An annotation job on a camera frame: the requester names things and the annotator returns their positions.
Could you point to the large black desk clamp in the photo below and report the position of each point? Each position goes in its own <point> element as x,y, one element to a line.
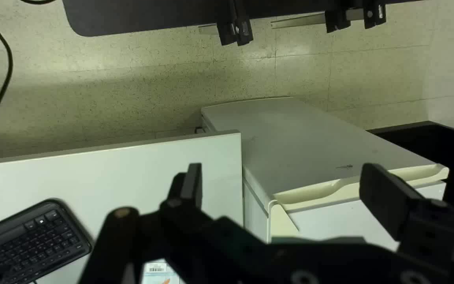
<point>235,24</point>

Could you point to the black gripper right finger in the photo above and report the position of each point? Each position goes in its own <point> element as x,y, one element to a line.
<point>389,199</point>

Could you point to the black computer keyboard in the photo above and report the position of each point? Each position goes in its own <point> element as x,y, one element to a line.
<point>30,242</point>

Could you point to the white flat board panel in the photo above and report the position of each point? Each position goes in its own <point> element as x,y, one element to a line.
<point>105,179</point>

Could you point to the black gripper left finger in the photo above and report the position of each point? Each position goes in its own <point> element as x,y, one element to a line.
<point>190,185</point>

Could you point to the small black desk clamp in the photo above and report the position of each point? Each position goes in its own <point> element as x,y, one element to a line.
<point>337,16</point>
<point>373,13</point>

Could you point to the white mini fridge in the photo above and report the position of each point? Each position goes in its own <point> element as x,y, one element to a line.
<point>310,152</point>

